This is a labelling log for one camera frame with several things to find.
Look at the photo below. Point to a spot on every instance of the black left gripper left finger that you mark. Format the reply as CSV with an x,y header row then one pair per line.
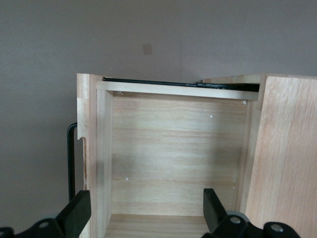
x,y
71,215

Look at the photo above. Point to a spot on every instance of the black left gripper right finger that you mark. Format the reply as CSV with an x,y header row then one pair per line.
x,y
213,213

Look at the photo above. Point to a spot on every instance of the light wooden drawer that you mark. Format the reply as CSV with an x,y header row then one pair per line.
x,y
173,148

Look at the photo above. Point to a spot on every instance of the light wooden drawer cabinet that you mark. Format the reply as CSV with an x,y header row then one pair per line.
x,y
284,161

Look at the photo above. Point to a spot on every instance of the beige tape patch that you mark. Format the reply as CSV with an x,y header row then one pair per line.
x,y
147,49

